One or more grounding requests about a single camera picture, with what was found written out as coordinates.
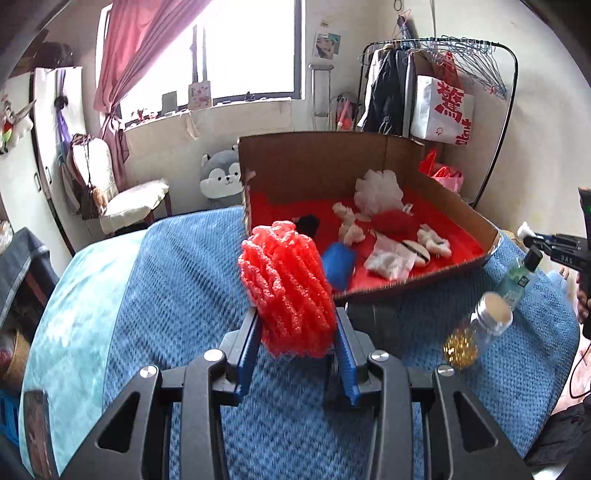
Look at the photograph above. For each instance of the blue knitted blanket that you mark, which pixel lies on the blue knitted blanket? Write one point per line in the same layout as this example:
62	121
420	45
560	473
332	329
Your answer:
184	300

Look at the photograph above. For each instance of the window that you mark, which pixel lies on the window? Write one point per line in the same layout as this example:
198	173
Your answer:
249	46

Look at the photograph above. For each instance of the wall poster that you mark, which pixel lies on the wall poster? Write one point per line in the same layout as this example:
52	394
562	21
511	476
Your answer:
327	45

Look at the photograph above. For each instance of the red plastic bag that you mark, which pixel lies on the red plastic bag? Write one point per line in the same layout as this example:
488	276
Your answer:
443	175

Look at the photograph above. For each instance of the white mesh bath sponge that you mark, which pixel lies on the white mesh bath sponge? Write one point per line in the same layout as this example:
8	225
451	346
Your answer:
378	191

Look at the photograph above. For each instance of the person's dark clothing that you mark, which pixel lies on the person's dark clothing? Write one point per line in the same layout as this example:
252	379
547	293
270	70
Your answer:
563	438

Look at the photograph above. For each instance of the red mesh bath sponge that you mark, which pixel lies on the red mesh bath sponge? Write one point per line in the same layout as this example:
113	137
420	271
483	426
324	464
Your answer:
286	286

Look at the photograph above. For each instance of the cream plush piece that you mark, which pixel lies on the cream plush piece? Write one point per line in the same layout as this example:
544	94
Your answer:
434	242

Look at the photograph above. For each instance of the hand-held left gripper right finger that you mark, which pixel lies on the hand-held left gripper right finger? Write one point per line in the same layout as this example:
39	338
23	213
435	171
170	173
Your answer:
348	364

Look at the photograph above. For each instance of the pink greeting card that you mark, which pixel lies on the pink greeting card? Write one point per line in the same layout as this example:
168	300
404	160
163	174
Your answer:
200	96

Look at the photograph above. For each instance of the hanging plush toy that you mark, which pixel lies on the hanging plush toy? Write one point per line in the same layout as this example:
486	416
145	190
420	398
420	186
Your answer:
14	129

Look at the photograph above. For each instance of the black knitted pouch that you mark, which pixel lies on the black knitted pouch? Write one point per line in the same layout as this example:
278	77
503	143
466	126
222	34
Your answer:
308	225

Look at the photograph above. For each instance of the purple hanging bag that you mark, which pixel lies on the purple hanging bag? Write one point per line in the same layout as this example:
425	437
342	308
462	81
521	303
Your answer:
62	124

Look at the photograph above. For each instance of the dark covered desk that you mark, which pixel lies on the dark covered desk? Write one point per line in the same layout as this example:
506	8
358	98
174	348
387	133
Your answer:
23	267

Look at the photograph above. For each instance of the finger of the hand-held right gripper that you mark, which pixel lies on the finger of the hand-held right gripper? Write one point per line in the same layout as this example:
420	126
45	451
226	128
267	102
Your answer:
535	244
554	238

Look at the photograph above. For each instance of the person's right hand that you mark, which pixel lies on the person's right hand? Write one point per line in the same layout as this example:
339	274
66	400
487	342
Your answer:
582	304

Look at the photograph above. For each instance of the pink curtain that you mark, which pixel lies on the pink curtain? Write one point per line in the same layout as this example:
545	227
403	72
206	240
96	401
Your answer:
138	46

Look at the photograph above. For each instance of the green liquid bottle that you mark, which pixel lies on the green liquid bottle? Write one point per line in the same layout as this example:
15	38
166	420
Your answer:
515	284

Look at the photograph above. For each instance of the cardboard box with red lining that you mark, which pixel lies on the cardboard box with red lining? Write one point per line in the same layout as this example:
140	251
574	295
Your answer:
323	166

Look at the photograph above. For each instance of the cream crocheted toy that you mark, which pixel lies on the cream crocheted toy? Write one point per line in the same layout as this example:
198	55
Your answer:
342	210
351	233

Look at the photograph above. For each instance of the dark hanging clothes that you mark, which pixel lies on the dark hanging clothes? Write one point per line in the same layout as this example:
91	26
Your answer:
385	92

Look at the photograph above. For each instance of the woven basket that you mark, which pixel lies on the woven basket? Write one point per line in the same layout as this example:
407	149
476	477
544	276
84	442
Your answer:
14	364

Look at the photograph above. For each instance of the white paper bag red print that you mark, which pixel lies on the white paper bag red print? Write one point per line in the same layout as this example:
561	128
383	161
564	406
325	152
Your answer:
429	110

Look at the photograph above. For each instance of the red knitted pouch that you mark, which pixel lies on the red knitted pouch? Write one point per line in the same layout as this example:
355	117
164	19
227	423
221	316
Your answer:
395	222

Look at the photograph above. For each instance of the grey crutches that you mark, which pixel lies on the grey crutches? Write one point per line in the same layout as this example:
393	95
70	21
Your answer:
321	68

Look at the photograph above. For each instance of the white wardrobe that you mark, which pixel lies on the white wardrobe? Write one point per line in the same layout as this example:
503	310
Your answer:
46	138

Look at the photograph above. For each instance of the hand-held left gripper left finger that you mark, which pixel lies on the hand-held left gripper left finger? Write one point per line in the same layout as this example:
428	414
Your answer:
247	360

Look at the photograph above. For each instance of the black clothes rack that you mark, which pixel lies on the black clothes rack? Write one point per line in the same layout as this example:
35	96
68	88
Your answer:
516	69

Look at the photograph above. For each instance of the grey husky plush toy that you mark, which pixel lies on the grey husky plush toy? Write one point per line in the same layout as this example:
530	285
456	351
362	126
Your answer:
221	177

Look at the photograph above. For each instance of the white tissue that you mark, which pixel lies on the white tissue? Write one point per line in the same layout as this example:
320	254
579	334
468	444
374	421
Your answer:
388	261

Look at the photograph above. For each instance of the brown patterned handbag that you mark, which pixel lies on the brown patterned handbag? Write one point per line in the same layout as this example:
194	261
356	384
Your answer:
94	201

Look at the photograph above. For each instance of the chair with white cushion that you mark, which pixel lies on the chair with white cushion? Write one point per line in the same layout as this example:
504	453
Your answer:
134	198

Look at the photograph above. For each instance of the blue towel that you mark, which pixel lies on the blue towel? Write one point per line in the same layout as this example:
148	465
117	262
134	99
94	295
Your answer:
337	265

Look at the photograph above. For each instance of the glass jar of golden beads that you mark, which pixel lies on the glass jar of golden beads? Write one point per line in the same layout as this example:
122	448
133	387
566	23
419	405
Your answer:
485	323

